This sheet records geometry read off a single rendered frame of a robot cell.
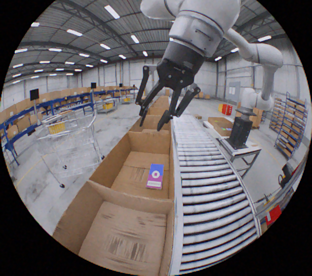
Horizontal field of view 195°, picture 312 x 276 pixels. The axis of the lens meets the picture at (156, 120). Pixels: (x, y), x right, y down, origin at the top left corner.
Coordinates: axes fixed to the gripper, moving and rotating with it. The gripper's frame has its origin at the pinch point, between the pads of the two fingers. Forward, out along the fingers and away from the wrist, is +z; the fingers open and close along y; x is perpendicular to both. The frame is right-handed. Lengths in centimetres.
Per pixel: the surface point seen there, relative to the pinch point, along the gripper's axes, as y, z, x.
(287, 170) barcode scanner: 62, -21, -30
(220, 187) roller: 57, 24, -20
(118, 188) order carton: -5.5, 32.8, -19.2
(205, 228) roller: 37, 21, -42
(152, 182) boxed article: 10.0, 27.7, -14.0
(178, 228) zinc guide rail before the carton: 17.3, 15.8, -34.6
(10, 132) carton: -397, 156, -64
